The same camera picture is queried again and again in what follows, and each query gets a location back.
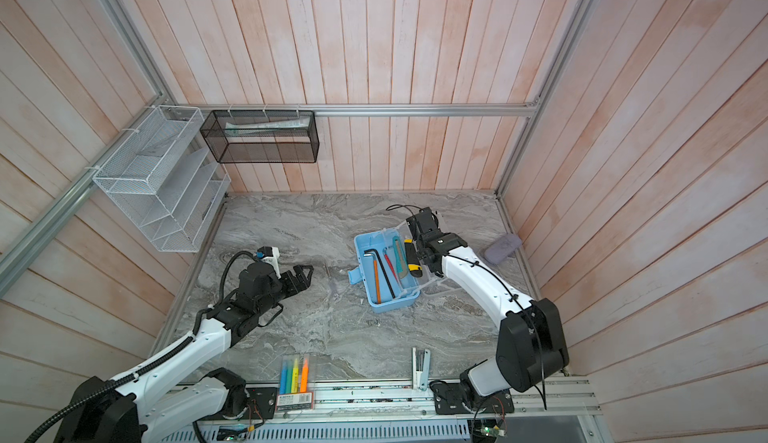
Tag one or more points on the white stapler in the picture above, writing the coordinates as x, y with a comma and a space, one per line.
421, 360

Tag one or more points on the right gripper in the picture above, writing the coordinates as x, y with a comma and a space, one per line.
447, 237

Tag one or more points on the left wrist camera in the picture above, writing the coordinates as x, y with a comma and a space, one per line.
270, 255

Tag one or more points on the highlighter pen pack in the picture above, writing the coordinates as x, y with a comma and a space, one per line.
294, 393

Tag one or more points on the white wire mesh shelf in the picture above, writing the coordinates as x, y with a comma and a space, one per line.
168, 190

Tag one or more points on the black mesh basket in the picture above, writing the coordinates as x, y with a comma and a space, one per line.
261, 136

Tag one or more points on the black hex key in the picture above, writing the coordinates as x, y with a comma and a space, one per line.
385, 282

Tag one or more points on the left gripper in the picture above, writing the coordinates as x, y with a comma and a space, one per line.
303, 281

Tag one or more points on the large black yellow screwdriver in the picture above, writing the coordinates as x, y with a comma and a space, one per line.
412, 260

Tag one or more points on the teal handled tool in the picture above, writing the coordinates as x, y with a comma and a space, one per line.
400, 260

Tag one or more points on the blue plastic tool box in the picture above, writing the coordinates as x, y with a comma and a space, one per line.
410, 288

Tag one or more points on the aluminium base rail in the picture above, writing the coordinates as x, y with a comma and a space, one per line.
354, 404

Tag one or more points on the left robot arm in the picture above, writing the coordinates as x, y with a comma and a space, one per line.
97, 411

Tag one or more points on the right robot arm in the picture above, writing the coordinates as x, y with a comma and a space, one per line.
531, 344

